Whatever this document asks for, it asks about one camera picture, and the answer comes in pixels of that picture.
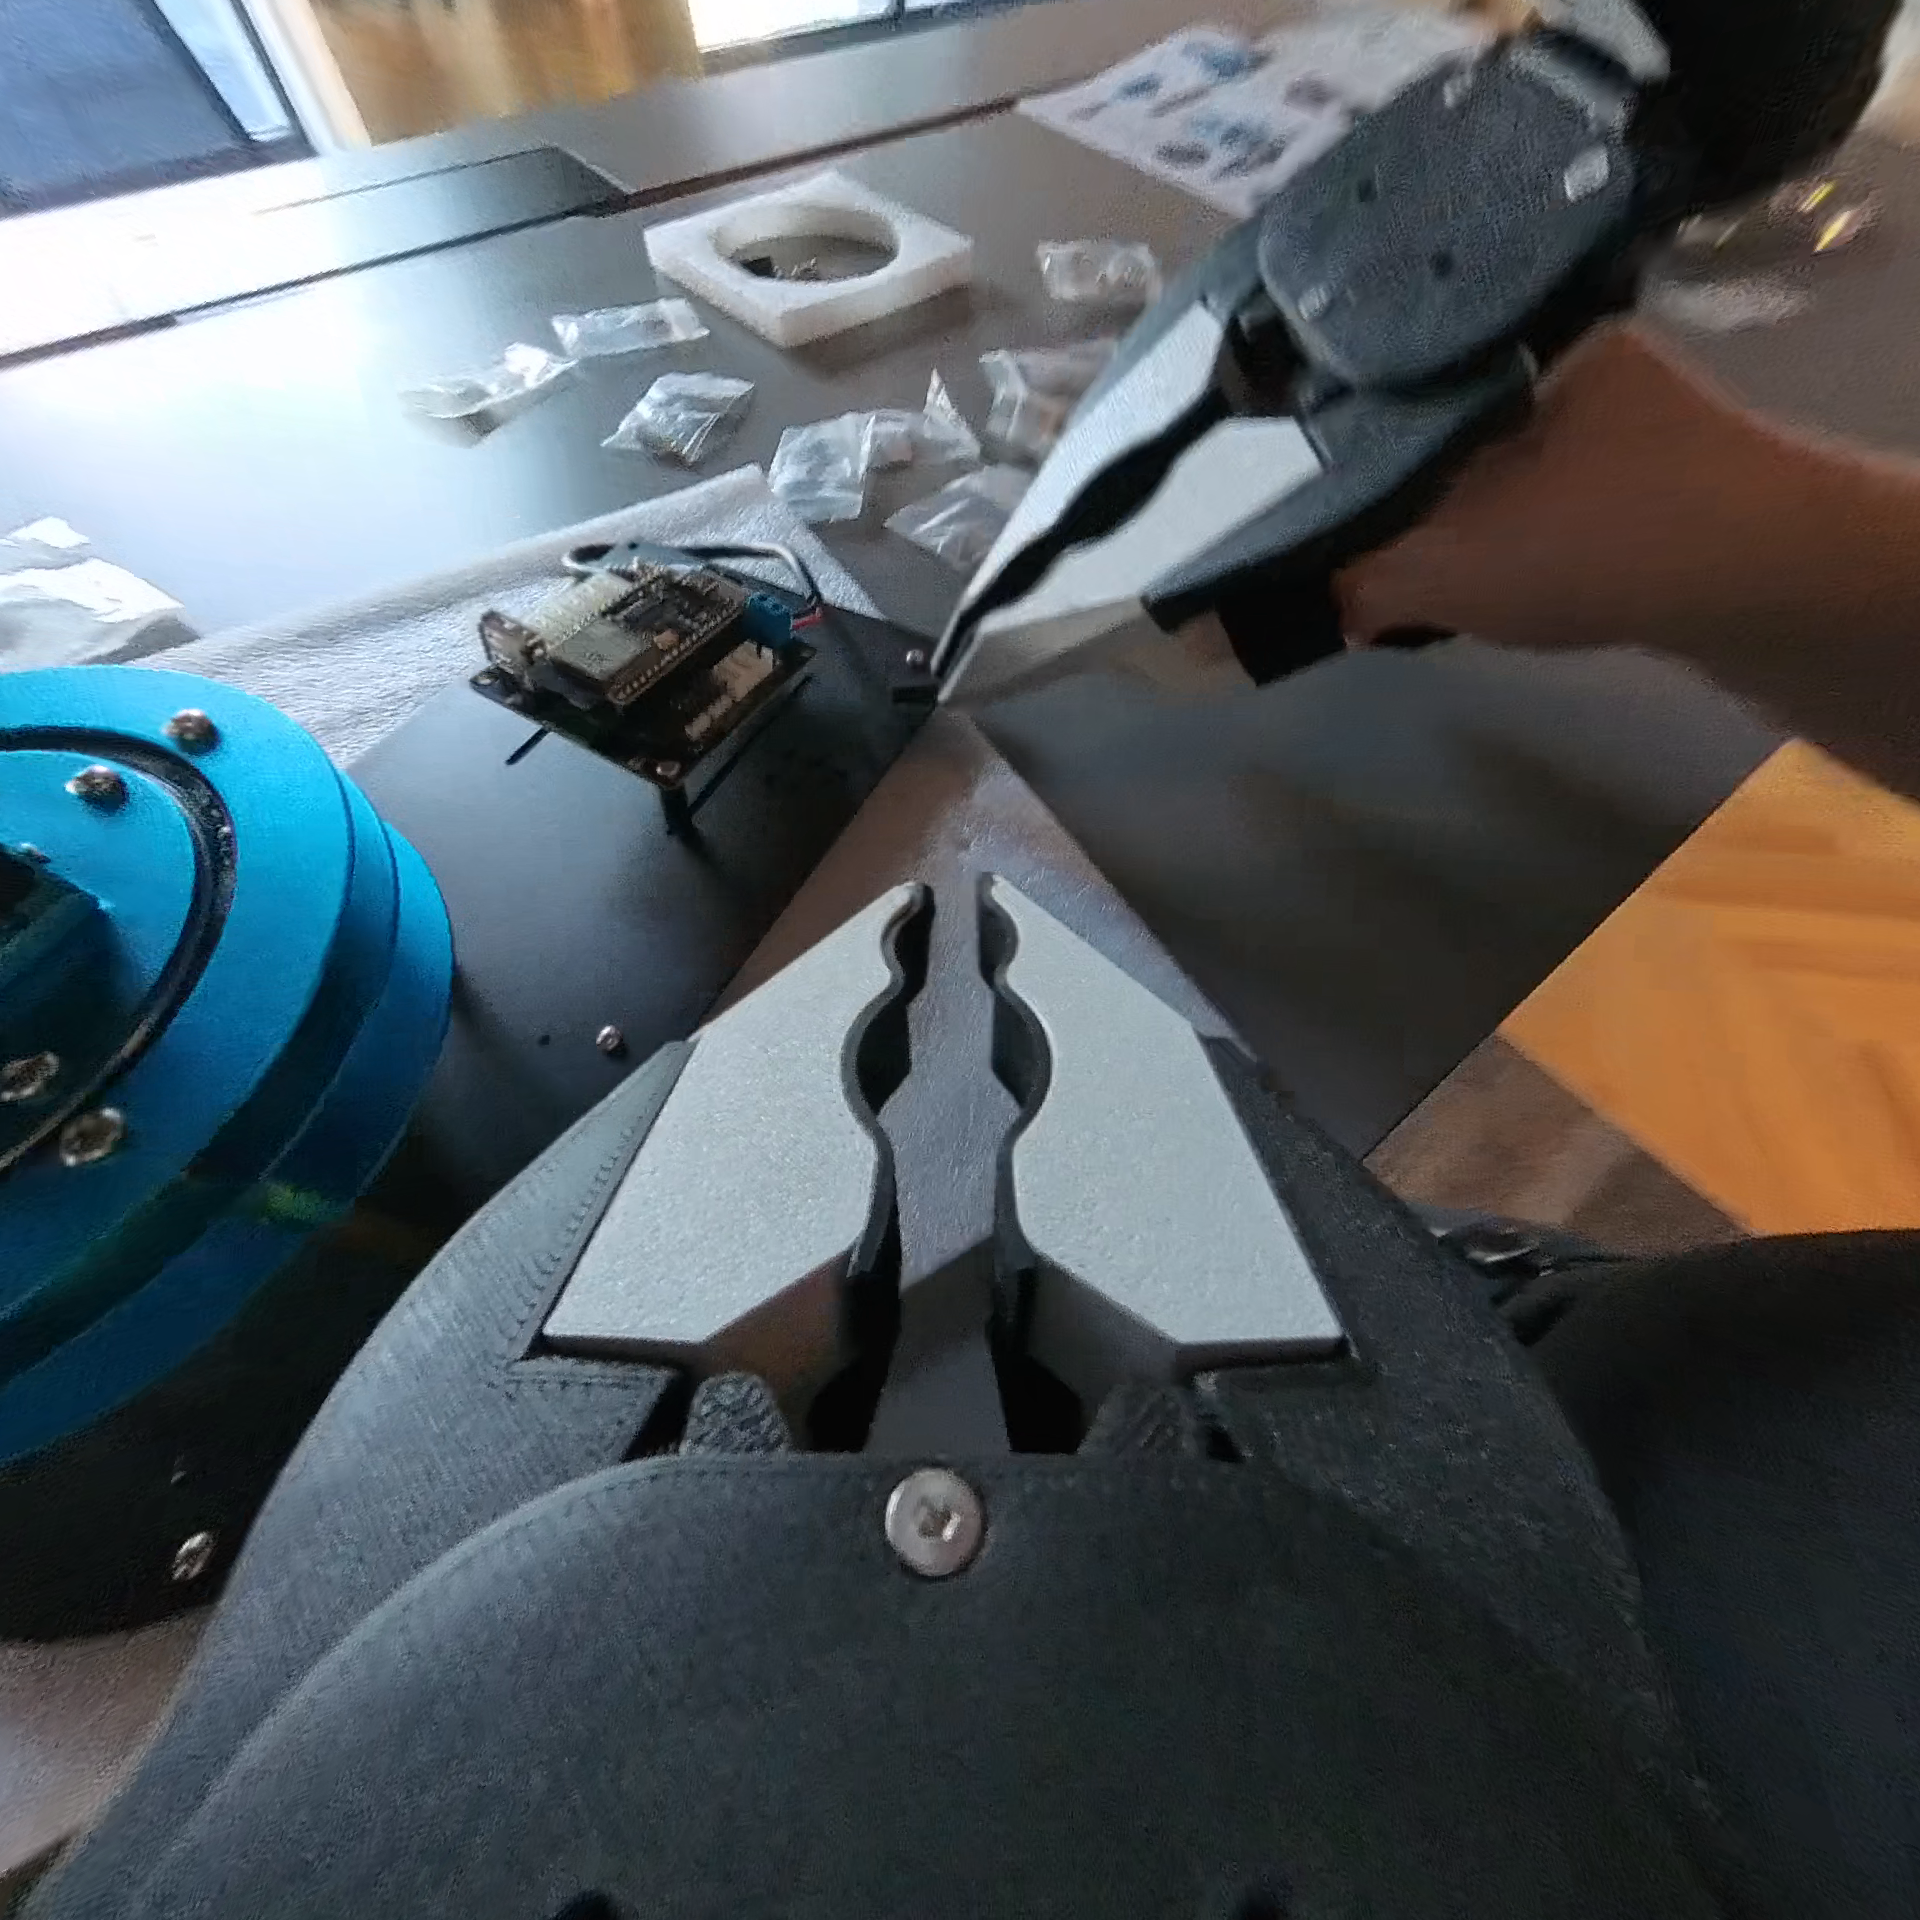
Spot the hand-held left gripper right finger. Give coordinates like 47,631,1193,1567
978,874,1345,1434

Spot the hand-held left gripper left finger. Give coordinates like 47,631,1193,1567
540,882,934,1442

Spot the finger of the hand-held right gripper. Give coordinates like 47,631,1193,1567
930,281,1254,669
934,417,1334,703

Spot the person's right forearm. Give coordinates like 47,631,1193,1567
1574,334,1920,789

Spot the dark grey desk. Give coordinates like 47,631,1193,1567
0,0,1920,1883

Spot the person's right hand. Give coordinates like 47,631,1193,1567
1327,335,1681,653

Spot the white foam square with hole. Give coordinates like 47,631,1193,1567
645,166,976,351

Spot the printed instruction sheet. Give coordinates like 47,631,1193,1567
1020,11,1444,221

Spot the group of clear screw bags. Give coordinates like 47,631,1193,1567
402,177,1884,575

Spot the black circuit board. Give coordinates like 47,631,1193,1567
468,562,817,793

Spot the white foam sheet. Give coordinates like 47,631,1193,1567
134,463,889,771

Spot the person's dark clothing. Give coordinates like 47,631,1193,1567
1416,1219,1920,1920

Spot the crumpled white plastic bag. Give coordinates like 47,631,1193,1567
0,517,191,671

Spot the window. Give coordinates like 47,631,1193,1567
0,0,319,221

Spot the black power cable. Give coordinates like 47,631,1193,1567
562,538,869,625

